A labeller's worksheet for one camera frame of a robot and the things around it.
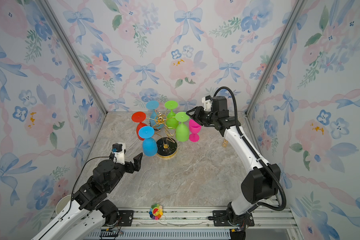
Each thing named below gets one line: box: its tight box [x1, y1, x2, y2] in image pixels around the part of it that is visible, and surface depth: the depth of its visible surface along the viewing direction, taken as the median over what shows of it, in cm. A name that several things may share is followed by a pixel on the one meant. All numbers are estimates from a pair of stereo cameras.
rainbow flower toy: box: [149, 203, 164, 220], surface depth 77 cm
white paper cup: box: [55, 194, 72, 215], surface depth 72 cm
